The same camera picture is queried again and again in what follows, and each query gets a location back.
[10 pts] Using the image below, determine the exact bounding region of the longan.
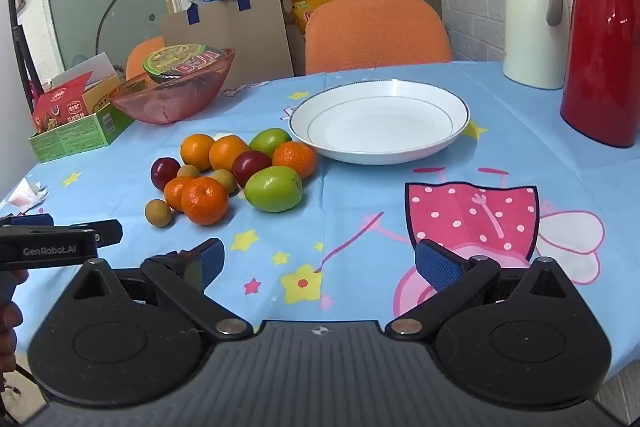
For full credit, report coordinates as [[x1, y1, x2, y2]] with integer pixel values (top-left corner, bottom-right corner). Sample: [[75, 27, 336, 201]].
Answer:
[[144, 199, 172, 228], [177, 165, 201, 178], [209, 169, 238, 195]]

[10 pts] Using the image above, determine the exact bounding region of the mandarin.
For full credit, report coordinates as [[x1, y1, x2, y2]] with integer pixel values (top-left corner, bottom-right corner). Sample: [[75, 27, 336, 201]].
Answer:
[[164, 176, 194, 212], [181, 176, 229, 227], [271, 141, 317, 179]]

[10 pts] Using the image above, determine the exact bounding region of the dark red plum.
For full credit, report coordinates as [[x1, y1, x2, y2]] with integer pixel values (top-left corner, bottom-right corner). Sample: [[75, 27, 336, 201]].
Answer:
[[150, 157, 181, 191], [231, 150, 271, 187]]

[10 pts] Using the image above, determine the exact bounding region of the large orange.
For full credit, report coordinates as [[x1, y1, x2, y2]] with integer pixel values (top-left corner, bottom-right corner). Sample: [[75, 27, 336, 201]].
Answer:
[[180, 133, 215, 172], [208, 134, 250, 171]]

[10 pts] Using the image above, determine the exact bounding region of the large green apple front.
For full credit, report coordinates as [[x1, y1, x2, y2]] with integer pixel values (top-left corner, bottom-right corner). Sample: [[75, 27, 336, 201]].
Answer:
[[244, 166, 303, 213]]

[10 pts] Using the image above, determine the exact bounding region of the green apple back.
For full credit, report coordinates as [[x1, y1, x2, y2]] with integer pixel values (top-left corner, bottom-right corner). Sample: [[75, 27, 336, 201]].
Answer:
[[248, 128, 292, 157]]

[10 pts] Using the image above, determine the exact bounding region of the person's left hand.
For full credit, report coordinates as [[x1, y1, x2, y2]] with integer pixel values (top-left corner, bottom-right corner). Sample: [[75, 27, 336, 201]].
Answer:
[[0, 270, 28, 373]]

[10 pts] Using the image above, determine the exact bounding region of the crumpled white paper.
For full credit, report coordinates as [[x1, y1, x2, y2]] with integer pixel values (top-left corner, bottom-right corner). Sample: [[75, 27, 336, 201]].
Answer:
[[4, 178, 49, 213]]

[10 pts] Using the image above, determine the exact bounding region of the green cardboard box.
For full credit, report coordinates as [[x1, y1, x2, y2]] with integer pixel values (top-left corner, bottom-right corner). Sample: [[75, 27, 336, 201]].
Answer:
[[29, 104, 134, 162]]

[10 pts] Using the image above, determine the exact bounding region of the blue cartoon tablecloth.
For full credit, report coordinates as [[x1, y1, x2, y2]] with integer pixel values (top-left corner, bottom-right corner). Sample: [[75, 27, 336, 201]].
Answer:
[[28, 62, 639, 371]]

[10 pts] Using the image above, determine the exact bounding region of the red snack box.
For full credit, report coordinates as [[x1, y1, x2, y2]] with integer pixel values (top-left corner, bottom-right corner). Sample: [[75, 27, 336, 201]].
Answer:
[[32, 72, 91, 133]]

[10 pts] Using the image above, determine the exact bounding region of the pink glass bowl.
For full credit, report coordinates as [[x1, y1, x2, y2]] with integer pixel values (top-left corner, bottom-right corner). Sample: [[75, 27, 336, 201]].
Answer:
[[110, 49, 234, 124]]

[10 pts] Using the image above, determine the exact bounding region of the white paper in box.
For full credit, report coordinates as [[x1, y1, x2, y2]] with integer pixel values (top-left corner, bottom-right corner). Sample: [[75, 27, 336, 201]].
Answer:
[[51, 52, 117, 89]]

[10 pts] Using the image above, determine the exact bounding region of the white ceramic plate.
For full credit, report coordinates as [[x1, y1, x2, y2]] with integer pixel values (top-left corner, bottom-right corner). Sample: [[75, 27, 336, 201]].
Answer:
[[288, 78, 471, 166]]

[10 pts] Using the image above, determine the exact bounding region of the instant noodle cup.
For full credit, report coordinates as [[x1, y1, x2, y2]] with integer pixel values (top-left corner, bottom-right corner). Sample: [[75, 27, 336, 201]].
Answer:
[[142, 44, 228, 83]]

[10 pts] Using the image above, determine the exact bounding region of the red thermos jug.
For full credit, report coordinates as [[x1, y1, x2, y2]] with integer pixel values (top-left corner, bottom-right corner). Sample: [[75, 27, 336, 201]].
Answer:
[[560, 0, 639, 147]]

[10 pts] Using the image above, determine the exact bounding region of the brown cardboard box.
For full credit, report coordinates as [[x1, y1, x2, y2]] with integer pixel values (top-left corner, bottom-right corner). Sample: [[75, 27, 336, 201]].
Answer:
[[160, 0, 294, 89]]

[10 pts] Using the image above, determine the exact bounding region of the white thermos jug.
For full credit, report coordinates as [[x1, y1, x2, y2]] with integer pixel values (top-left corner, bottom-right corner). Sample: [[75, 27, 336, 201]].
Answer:
[[503, 0, 568, 90]]

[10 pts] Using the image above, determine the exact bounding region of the orange chair near wall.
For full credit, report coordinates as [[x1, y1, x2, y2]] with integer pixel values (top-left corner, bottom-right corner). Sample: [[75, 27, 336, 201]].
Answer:
[[305, 0, 452, 75]]

